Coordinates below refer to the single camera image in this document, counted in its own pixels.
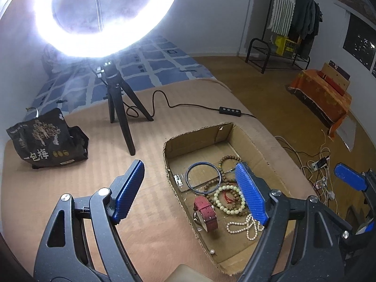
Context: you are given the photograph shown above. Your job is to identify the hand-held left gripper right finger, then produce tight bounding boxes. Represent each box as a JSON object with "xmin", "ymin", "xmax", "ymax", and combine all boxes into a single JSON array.
[{"xmin": 235, "ymin": 161, "xmax": 357, "ymax": 282}]

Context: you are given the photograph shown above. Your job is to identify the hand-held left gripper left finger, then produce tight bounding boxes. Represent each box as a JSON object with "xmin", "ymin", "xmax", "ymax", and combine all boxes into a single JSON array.
[{"xmin": 34, "ymin": 159, "xmax": 145, "ymax": 282}]

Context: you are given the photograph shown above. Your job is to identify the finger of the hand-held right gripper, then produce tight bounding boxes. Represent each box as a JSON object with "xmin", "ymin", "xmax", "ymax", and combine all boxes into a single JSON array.
[
  {"xmin": 334, "ymin": 163, "xmax": 376, "ymax": 193},
  {"xmin": 341, "ymin": 220, "xmax": 376, "ymax": 251}
]

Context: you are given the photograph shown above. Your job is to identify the white pearl necklace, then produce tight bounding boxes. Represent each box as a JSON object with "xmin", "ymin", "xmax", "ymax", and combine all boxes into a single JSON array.
[{"xmin": 226, "ymin": 214, "xmax": 265, "ymax": 241}]

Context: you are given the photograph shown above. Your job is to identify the pale round bead bracelet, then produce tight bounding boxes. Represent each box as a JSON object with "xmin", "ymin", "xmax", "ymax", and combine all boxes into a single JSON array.
[{"xmin": 213, "ymin": 184, "xmax": 246, "ymax": 213}]

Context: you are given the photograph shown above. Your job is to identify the brown wooden bead bracelet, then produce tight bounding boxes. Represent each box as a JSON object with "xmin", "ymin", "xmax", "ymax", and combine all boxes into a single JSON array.
[{"xmin": 204, "ymin": 156, "xmax": 244, "ymax": 196}]

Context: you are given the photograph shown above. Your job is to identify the red strap wristwatch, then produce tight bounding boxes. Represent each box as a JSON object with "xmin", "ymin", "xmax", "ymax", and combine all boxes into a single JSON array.
[{"xmin": 192, "ymin": 196, "xmax": 219, "ymax": 232}]

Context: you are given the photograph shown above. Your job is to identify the cardboard box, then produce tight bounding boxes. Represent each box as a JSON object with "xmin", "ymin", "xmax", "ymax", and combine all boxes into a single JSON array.
[{"xmin": 163, "ymin": 122, "xmax": 297, "ymax": 274}]

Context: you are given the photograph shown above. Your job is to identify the dark thin bangle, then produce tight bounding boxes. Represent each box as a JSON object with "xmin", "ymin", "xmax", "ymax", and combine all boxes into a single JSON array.
[{"xmin": 186, "ymin": 162, "xmax": 222, "ymax": 195}]

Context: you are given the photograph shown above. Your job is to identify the clear plastic bag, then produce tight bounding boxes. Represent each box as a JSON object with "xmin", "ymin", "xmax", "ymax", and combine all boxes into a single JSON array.
[{"xmin": 338, "ymin": 117, "xmax": 357, "ymax": 152}]

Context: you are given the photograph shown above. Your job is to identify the black tripod stand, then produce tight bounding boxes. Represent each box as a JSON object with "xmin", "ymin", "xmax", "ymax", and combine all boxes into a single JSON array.
[{"xmin": 94, "ymin": 60, "xmax": 155, "ymax": 156}]

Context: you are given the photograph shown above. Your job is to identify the brown wooden board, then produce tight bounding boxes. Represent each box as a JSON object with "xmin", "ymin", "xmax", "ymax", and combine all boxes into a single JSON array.
[{"xmin": 320, "ymin": 61, "xmax": 351, "ymax": 96}]

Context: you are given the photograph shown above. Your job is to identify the black printed snack bag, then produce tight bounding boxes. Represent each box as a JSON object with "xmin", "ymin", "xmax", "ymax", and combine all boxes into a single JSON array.
[{"xmin": 6, "ymin": 108, "xmax": 89, "ymax": 169}]

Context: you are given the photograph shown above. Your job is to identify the dark window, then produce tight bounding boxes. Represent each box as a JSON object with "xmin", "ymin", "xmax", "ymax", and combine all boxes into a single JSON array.
[{"xmin": 342, "ymin": 13, "xmax": 376, "ymax": 78}]

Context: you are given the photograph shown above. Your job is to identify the blue checked bed sheet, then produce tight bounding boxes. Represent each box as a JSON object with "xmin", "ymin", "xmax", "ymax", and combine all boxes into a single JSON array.
[{"xmin": 28, "ymin": 35, "xmax": 216, "ymax": 115}]

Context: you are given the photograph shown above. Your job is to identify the yellow plastic crate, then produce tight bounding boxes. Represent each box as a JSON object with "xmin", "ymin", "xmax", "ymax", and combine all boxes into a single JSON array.
[{"xmin": 274, "ymin": 35, "xmax": 300, "ymax": 58}]

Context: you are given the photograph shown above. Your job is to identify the black metal clothes rack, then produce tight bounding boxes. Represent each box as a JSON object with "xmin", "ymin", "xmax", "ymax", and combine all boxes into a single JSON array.
[{"xmin": 245, "ymin": 0, "xmax": 324, "ymax": 74}]

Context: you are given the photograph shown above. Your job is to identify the dark hanging clothes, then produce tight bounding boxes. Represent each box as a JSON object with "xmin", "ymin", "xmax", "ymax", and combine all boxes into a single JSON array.
[{"xmin": 289, "ymin": 0, "xmax": 324, "ymax": 40}]

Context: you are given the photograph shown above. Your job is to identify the striped hanging towel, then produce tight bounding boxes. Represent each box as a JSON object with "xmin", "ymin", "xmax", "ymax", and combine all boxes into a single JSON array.
[{"xmin": 270, "ymin": 0, "xmax": 298, "ymax": 37}]

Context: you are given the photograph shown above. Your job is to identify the power strip with white cables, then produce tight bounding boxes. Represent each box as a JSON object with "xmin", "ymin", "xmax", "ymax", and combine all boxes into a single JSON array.
[{"xmin": 274, "ymin": 129, "xmax": 338, "ymax": 209}]

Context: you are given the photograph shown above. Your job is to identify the black inline cable controller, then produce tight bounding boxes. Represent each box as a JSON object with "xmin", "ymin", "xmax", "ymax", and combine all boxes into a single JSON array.
[{"xmin": 218, "ymin": 106, "xmax": 243, "ymax": 115}]

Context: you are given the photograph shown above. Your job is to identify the black power cable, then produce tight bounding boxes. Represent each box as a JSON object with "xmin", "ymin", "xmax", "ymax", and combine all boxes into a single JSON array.
[{"xmin": 125, "ymin": 90, "xmax": 257, "ymax": 118}]

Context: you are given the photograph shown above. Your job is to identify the white ring light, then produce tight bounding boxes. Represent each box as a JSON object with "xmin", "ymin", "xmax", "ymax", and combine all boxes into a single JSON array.
[{"xmin": 31, "ymin": 0, "xmax": 188, "ymax": 59}]

